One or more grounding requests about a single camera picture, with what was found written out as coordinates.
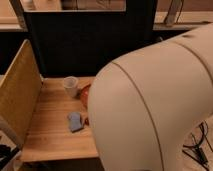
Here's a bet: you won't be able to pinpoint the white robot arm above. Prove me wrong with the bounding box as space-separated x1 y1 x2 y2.
88 23 213 171

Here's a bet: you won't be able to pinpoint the orange ceramic bowl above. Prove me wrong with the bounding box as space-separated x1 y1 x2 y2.
80 85 91 107

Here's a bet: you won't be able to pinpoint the white paper cup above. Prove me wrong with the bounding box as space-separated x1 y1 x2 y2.
63 76 79 98

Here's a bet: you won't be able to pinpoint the brown small object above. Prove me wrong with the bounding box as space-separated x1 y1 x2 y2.
84 117 89 126

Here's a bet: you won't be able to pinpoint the black back panel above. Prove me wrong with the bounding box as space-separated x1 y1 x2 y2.
24 0 157 77

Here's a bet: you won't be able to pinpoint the wooden left side panel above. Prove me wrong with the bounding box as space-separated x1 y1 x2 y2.
0 40 42 148

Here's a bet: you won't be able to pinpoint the black floor cables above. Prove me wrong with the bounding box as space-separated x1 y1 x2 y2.
182 121 213 168

